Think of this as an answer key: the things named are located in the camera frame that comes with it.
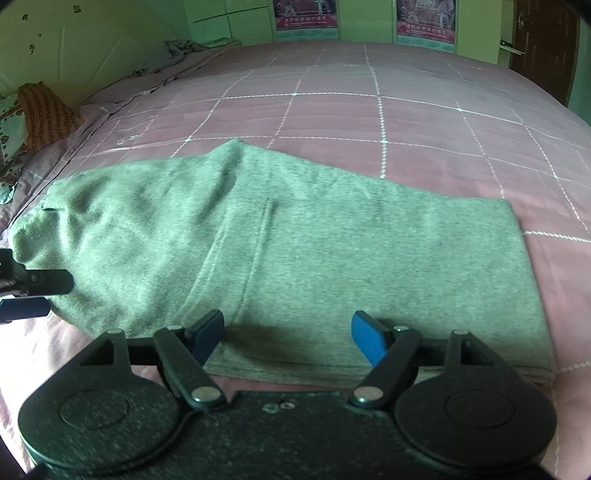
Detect grey pants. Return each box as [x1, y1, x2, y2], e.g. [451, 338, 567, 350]
[8, 139, 555, 387]

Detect floral light pillow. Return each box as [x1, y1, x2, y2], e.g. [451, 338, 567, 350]
[0, 93, 29, 205]

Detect orange patterned pillow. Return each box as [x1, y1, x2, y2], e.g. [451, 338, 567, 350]
[17, 82, 84, 153]

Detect pink checked bedsheet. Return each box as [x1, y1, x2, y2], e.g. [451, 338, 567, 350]
[1, 42, 590, 479]

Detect crumpled grey cloth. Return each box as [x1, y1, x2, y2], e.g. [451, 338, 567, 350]
[131, 39, 211, 77]

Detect dark wooden door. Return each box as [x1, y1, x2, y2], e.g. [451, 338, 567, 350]
[510, 0, 580, 106]

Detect right wall poster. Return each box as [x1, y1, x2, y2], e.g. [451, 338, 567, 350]
[394, 0, 457, 52]

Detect wall poster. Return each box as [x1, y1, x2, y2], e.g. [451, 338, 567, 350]
[273, 0, 339, 42]
[394, 0, 457, 52]

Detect left wall poster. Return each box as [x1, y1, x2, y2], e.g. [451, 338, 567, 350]
[273, 0, 339, 42]

